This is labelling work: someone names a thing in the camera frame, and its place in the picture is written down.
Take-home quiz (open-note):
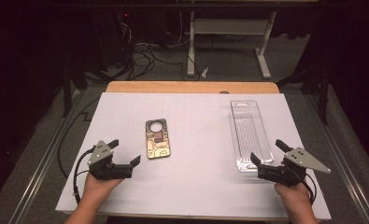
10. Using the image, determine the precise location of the dark cabinet with red light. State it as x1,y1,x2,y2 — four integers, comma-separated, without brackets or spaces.
92,8,136,73

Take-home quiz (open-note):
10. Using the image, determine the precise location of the cartoon print phone case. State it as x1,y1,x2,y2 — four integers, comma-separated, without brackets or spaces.
145,118,172,160

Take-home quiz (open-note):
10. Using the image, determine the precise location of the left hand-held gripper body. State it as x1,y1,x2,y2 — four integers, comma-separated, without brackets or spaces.
86,140,134,182

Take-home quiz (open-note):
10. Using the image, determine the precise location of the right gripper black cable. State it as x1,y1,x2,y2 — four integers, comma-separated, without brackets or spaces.
297,172,318,206

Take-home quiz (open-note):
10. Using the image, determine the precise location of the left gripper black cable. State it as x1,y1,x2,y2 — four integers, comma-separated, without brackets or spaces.
72,147,96,205

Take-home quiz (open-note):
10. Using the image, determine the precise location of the aluminium floor rail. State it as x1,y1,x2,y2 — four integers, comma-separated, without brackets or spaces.
303,92,369,224
8,90,84,224

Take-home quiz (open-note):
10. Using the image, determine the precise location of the person's left hand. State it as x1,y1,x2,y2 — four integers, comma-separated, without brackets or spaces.
81,173,124,201

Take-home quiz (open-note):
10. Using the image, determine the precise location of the wooden table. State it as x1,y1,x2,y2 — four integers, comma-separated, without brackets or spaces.
88,81,323,223

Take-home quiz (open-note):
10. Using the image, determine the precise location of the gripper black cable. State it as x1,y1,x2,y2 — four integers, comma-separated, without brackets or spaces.
297,172,318,206
72,147,96,205

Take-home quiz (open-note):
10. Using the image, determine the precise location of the black metal stand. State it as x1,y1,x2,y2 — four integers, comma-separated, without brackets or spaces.
62,60,90,119
278,62,330,126

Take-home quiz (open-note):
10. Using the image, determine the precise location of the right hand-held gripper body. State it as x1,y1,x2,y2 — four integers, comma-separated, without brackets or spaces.
257,147,332,188

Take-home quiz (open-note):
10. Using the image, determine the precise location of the tangle of floor cables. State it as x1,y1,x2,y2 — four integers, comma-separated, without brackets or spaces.
120,21,202,82

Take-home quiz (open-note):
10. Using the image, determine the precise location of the clear plastic packaging tray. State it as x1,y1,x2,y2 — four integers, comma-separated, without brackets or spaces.
228,100,275,173

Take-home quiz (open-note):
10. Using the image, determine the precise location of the white metal stand frame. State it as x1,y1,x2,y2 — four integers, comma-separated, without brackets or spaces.
186,10,278,80

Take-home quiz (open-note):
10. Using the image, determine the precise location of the person's right hand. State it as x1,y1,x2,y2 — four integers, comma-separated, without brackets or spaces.
273,182,313,213

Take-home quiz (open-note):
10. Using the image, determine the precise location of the black floor cable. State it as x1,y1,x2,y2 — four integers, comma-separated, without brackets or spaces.
57,97,101,179

